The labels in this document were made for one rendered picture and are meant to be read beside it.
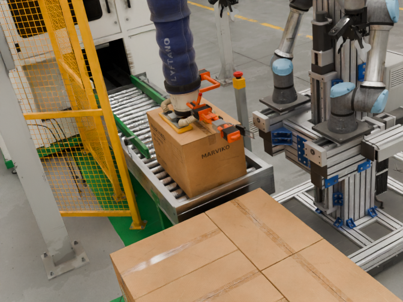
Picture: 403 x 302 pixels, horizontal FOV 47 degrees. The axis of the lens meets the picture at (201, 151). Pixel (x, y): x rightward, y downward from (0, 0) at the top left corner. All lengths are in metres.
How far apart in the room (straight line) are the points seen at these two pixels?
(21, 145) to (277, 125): 1.58
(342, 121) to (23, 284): 2.41
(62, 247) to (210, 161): 1.31
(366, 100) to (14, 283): 2.63
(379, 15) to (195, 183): 1.37
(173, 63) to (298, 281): 1.38
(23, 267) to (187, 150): 1.65
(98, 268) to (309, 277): 1.66
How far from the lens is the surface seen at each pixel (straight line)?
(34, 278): 3.62
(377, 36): 2.37
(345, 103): 2.40
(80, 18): 3.04
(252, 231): 2.62
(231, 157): 2.89
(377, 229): 3.16
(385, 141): 2.56
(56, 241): 3.50
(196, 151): 2.75
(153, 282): 2.45
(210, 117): 2.62
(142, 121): 4.05
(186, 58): 2.76
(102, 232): 3.78
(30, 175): 3.21
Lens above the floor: 2.23
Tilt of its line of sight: 29 degrees down
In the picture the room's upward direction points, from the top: 10 degrees counter-clockwise
